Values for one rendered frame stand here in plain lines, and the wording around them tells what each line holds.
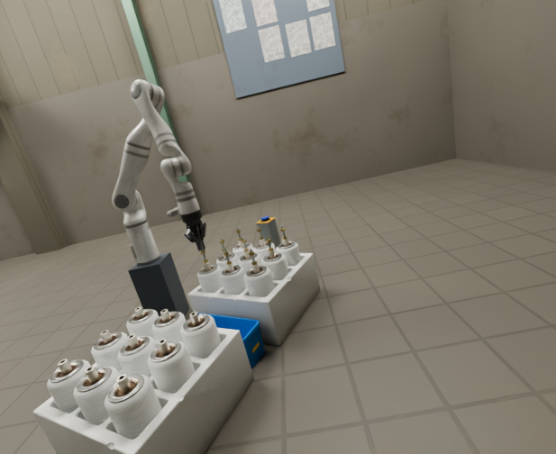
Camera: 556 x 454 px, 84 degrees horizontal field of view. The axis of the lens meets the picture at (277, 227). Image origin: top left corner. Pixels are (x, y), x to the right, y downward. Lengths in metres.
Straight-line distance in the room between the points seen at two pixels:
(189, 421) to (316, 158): 3.08
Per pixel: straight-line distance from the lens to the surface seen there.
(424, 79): 3.91
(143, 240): 1.42
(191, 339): 0.92
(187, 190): 1.18
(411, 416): 0.92
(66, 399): 1.01
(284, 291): 1.15
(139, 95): 1.32
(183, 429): 0.87
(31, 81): 4.45
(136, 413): 0.81
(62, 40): 4.29
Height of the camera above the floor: 0.70
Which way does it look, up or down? 16 degrees down
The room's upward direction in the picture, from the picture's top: 13 degrees counter-clockwise
